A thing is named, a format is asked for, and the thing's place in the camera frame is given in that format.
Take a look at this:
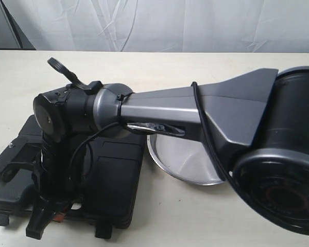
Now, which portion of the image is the black plastic tool case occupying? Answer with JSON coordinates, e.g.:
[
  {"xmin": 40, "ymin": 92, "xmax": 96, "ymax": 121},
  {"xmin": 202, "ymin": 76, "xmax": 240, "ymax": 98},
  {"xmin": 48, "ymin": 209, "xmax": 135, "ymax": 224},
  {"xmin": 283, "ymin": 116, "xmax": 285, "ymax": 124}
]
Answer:
[{"xmin": 0, "ymin": 115, "xmax": 146, "ymax": 239}]

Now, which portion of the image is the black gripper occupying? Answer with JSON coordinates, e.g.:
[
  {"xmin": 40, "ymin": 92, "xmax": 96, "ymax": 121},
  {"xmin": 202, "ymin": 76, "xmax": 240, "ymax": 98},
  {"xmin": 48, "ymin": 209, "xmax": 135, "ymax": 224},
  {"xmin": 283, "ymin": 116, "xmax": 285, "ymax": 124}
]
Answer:
[{"xmin": 26, "ymin": 81, "xmax": 102, "ymax": 238}]

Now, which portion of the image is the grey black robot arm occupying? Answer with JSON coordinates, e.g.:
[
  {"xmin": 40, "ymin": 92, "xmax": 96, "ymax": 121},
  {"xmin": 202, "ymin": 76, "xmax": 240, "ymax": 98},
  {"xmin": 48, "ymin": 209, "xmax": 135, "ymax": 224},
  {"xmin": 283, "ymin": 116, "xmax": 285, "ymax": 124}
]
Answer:
[{"xmin": 26, "ymin": 65, "xmax": 309, "ymax": 239}]

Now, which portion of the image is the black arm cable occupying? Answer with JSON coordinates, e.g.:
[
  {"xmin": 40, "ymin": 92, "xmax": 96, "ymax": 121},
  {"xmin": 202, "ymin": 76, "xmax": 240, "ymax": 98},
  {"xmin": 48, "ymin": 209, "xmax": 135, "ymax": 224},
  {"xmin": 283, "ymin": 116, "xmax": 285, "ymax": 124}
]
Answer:
[{"xmin": 66, "ymin": 81, "xmax": 237, "ymax": 204}]

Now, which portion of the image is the white backdrop curtain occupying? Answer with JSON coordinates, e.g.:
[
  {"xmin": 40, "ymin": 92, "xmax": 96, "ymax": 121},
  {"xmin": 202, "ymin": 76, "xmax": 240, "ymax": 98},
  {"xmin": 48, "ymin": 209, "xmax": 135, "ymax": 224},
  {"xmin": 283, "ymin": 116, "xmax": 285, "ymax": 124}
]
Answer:
[{"xmin": 0, "ymin": 1, "xmax": 309, "ymax": 52}]

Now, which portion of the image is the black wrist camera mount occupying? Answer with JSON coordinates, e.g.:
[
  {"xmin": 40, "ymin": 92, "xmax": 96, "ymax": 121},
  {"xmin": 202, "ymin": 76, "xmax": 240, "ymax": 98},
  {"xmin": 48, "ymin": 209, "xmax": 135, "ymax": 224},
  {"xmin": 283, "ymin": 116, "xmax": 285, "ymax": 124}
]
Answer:
[{"xmin": 0, "ymin": 135, "xmax": 41, "ymax": 184}]

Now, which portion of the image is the round stainless steel pan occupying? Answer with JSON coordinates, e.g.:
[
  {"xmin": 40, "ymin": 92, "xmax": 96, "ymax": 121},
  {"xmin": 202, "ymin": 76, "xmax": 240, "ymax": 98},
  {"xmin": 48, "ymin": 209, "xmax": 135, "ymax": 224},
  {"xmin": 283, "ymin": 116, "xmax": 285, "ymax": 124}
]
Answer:
[{"xmin": 147, "ymin": 134, "xmax": 224, "ymax": 186}]

